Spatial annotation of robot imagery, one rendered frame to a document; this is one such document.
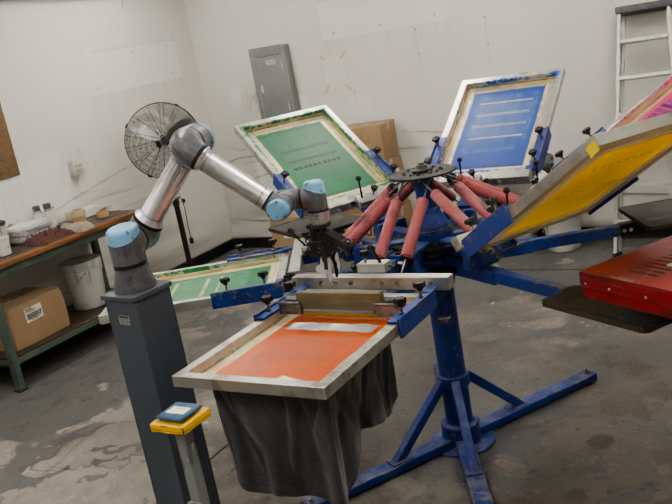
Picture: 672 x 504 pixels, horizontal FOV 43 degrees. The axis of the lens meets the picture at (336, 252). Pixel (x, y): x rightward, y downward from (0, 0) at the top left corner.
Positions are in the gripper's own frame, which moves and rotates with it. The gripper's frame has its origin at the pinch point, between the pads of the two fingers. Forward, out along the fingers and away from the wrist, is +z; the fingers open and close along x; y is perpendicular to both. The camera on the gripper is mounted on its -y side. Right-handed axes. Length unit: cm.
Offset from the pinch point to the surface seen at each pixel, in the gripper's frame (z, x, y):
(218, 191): 55, -405, 378
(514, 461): 112, -71, -31
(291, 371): 16.3, 44.8, -6.5
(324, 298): 8.2, 1.1, 5.3
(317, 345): 16.3, 24.3, -3.9
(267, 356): 16.5, 35.0, 9.6
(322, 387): 12, 61, -28
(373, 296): 7.0, 1.2, -15.2
